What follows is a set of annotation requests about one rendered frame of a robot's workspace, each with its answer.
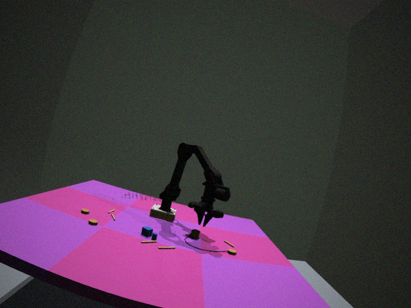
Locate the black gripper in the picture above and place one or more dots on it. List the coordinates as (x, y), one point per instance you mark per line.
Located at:
(210, 214)

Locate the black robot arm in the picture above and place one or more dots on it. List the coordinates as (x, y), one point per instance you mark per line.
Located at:
(214, 186)

